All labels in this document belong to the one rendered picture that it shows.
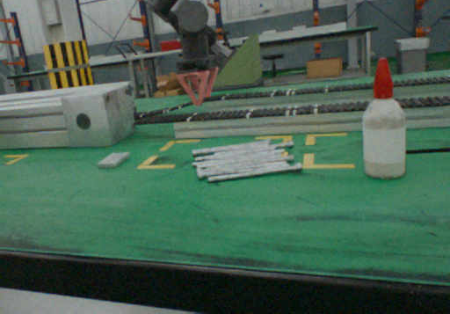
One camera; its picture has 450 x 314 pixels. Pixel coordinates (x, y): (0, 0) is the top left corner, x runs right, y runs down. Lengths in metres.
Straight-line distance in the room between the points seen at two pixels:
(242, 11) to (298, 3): 1.09
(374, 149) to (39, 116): 0.58
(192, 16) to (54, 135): 0.34
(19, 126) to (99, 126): 0.18
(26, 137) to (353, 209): 0.61
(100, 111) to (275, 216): 0.42
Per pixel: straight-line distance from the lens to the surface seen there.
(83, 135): 0.73
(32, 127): 0.80
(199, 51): 0.84
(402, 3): 8.45
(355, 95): 0.81
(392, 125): 0.44
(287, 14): 8.37
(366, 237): 0.34
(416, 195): 0.42
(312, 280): 0.30
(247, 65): 1.29
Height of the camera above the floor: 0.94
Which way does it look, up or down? 14 degrees down
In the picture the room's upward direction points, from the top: 8 degrees counter-clockwise
